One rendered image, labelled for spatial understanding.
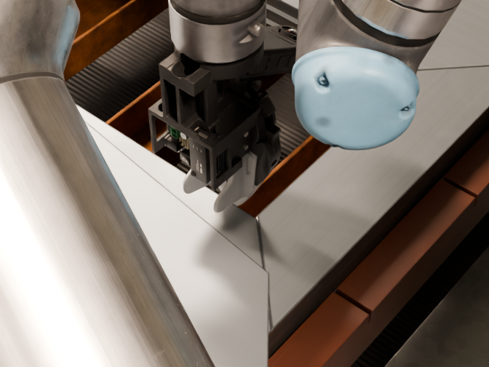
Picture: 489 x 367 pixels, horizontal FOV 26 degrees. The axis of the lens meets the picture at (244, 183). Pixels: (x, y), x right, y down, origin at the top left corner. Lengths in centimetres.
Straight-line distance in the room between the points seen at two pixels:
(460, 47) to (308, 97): 56
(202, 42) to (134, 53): 82
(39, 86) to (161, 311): 8
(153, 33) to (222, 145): 81
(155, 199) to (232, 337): 17
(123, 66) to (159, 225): 65
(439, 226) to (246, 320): 23
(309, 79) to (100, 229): 34
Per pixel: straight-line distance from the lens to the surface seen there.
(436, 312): 115
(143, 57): 161
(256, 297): 93
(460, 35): 119
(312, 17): 66
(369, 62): 62
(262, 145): 90
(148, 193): 101
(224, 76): 82
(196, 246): 96
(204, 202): 100
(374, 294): 97
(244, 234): 97
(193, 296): 93
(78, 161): 31
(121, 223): 31
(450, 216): 104
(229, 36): 80
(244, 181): 95
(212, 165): 86
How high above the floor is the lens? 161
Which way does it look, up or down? 48 degrees down
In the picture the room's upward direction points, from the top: straight up
